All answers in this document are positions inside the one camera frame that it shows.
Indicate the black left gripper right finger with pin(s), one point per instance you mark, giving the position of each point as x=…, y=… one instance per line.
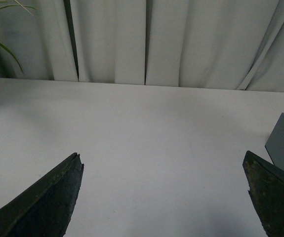
x=266, y=190

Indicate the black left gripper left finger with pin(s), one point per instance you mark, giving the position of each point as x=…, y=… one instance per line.
x=46, y=207

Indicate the white curtain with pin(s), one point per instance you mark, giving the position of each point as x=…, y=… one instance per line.
x=224, y=44

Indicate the green plant leaves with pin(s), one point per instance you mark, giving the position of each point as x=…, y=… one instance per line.
x=4, y=4

